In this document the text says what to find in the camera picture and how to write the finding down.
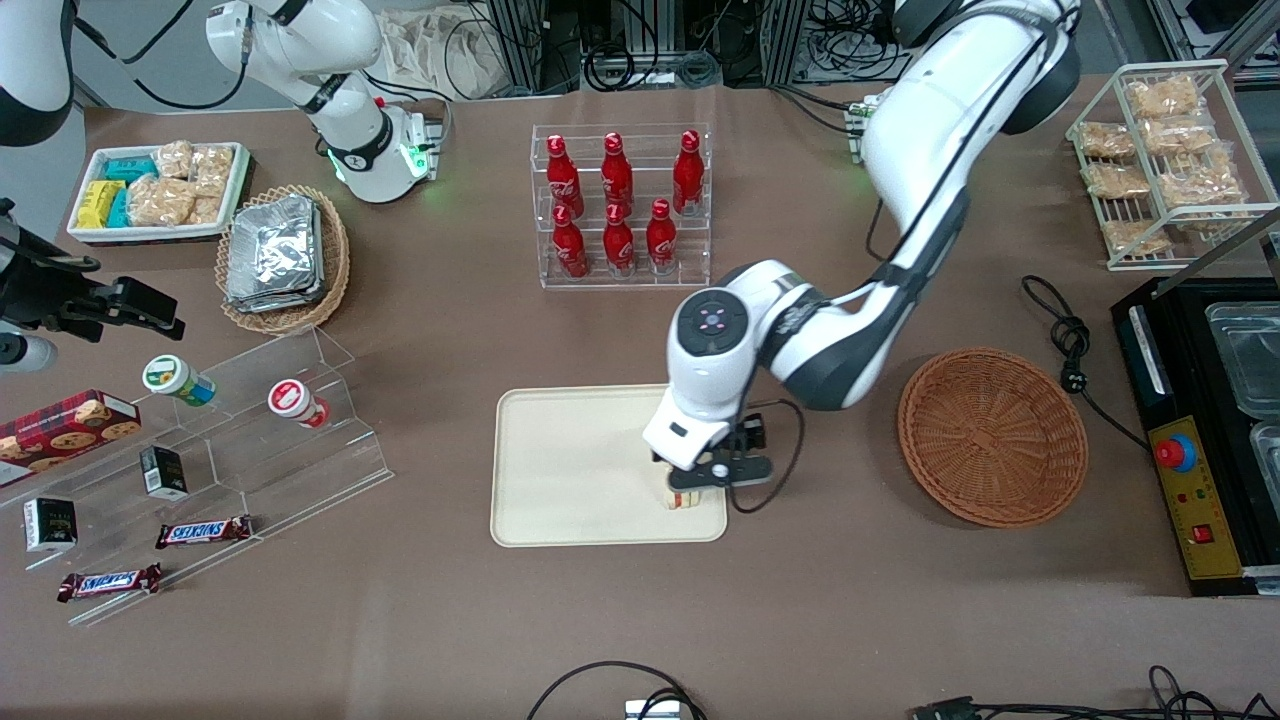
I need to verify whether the black power cable with plug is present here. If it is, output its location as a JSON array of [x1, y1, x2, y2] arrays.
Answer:
[[1021, 275, 1151, 451]]

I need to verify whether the black cable with connector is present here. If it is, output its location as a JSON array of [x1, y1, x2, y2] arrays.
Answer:
[[908, 664, 1280, 720]]

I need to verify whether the cream plastic tray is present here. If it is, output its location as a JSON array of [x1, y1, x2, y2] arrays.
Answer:
[[490, 382, 729, 548]]

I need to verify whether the red lid cup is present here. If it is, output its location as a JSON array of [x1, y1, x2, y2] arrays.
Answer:
[[267, 378, 331, 430]]

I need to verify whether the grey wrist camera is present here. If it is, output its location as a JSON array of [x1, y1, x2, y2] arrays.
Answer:
[[668, 458, 774, 493], [0, 334, 57, 374]]

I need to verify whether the light oval wicker basket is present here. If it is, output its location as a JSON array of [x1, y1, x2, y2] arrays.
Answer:
[[215, 184, 351, 336]]

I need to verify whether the black looped cable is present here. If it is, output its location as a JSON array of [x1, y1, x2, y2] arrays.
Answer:
[[527, 660, 707, 720]]

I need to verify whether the clear acrylic stepped shelf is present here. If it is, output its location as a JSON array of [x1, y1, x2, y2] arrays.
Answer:
[[0, 325, 394, 628]]

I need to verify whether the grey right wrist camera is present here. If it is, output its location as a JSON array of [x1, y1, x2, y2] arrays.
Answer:
[[0, 334, 57, 374]]

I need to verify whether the red cookie box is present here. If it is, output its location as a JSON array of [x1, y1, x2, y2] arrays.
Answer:
[[0, 389, 142, 489]]

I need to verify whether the round brown wicker basket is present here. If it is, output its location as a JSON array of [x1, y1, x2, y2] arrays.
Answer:
[[897, 346, 1089, 529]]

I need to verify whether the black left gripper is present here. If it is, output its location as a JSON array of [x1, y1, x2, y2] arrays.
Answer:
[[652, 413, 769, 479]]

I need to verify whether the bag of fried snacks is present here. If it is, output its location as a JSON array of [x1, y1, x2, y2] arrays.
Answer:
[[1143, 115, 1223, 157], [1127, 75, 1204, 121], [1155, 150, 1247, 209], [1102, 218, 1173, 257], [1083, 121, 1136, 161], [1086, 162, 1151, 201]]

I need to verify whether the green lid cup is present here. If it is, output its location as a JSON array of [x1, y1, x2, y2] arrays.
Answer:
[[142, 354, 217, 407]]

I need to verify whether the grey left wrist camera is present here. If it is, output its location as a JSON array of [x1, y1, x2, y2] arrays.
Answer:
[[668, 458, 774, 493]]

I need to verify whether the clear acrylic bottle rack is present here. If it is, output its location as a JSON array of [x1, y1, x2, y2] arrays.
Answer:
[[531, 122, 712, 291]]

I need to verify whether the black machine with yellow panel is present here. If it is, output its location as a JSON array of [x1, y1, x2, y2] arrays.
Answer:
[[1111, 275, 1280, 598]]

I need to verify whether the yellow snack pack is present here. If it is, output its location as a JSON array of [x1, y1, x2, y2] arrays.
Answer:
[[76, 180, 127, 230]]

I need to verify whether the aluminium frame post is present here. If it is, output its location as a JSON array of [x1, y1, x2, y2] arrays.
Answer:
[[488, 0, 581, 96]]

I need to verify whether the white wire rack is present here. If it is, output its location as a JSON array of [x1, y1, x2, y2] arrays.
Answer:
[[1065, 58, 1280, 273]]

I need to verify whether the clear plastic container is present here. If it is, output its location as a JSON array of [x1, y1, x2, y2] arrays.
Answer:
[[1205, 300, 1280, 419], [1250, 420, 1280, 521]]

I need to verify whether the Snickers bar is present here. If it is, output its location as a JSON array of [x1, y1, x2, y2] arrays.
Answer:
[[155, 514, 254, 550], [56, 563, 164, 603]]

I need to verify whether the beige cloth bag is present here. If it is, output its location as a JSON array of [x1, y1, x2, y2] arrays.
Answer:
[[378, 8, 508, 101]]

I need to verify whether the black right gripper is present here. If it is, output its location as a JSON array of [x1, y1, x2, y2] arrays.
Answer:
[[0, 262, 187, 343]]

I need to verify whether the white rectangular snack tray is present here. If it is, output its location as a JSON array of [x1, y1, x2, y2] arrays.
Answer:
[[66, 141, 251, 245]]

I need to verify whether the silver foil container stack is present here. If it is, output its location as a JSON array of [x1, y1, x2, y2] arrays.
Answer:
[[224, 194, 327, 314]]

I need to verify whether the small black box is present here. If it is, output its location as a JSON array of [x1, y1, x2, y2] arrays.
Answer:
[[23, 496, 79, 554], [139, 445, 189, 502]]

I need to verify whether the red cola bottle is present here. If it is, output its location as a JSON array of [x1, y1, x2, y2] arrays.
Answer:
[[552, 204, 591, 280], [546, 134, 585, 219], [646, 198, 678, 273], [672, 129, 705, 217], [601, 131, 635, 216], [603, 203, 636, 277]]

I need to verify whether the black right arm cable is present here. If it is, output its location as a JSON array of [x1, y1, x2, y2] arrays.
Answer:
[[72, 0, 249, 111]]

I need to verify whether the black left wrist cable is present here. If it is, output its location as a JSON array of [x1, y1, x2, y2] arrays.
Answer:
[[728, 398, 807, 515]]

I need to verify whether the grey metal bar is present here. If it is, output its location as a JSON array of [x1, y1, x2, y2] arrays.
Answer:
[[1150, 205, 1280, 299]]

